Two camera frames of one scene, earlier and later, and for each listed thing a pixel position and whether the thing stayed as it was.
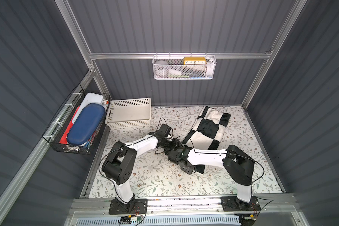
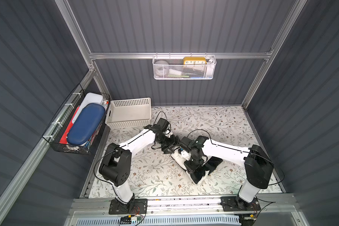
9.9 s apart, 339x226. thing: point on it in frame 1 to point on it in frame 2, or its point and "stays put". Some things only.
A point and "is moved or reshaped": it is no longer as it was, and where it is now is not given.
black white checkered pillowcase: x=205 y=133 is moved or reshaped
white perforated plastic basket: x=129 y=112 stays put
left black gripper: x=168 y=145 stays put
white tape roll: x=161 y=68 stays put
